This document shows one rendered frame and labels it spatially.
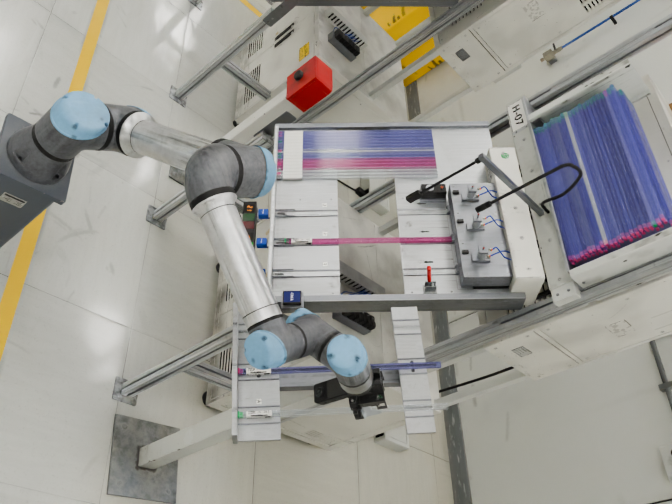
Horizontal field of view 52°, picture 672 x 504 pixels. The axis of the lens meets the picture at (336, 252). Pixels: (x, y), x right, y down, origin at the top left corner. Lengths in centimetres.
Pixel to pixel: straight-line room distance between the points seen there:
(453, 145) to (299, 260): 67
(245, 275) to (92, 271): 123
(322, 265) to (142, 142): 61
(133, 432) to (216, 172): 120
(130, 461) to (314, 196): 102
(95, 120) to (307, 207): 70
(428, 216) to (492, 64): 128
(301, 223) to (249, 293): 75
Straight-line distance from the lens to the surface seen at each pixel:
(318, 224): 204
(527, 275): 190
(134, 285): 258
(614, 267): 187
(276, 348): 129
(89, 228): 258
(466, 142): 231
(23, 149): 179
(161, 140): 166
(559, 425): 351
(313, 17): 334
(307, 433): 274
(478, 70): 322
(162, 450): 226
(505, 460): 360
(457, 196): 206
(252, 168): 147
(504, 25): 310
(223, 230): 135
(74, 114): 168
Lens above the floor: 191
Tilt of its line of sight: 32 degrees down
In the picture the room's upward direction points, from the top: 61 degrees clockwise
